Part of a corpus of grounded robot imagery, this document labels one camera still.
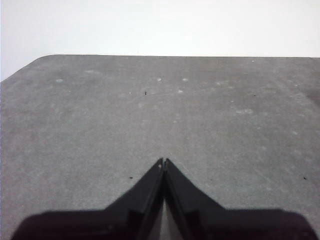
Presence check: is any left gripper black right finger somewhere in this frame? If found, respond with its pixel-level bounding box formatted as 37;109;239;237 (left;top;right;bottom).
162;157;314;240

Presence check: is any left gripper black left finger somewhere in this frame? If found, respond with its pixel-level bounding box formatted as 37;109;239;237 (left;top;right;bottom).
9;157;165;240

